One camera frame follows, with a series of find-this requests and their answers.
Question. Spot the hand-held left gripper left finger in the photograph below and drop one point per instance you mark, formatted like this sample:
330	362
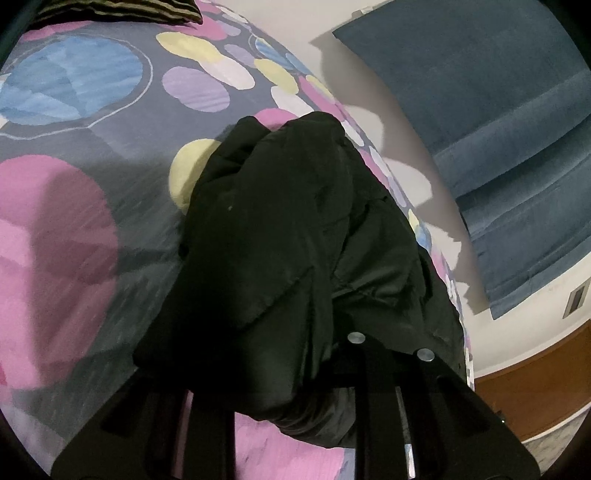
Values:
212	438

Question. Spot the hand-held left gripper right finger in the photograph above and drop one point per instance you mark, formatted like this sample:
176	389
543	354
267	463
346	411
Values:
374	415

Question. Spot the black jacket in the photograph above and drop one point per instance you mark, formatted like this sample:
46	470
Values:
277	230

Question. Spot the brown wooden door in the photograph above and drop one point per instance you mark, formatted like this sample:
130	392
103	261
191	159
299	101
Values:
531	392

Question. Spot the dotted grey bed sheet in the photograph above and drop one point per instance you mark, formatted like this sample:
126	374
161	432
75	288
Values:
92	184

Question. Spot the blue curtain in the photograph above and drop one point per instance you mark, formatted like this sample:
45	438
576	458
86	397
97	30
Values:
485	115

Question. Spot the striped pillow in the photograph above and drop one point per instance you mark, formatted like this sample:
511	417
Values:
120	11

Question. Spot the wall switch plate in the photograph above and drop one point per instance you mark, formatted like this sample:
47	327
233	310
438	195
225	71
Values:
575	302

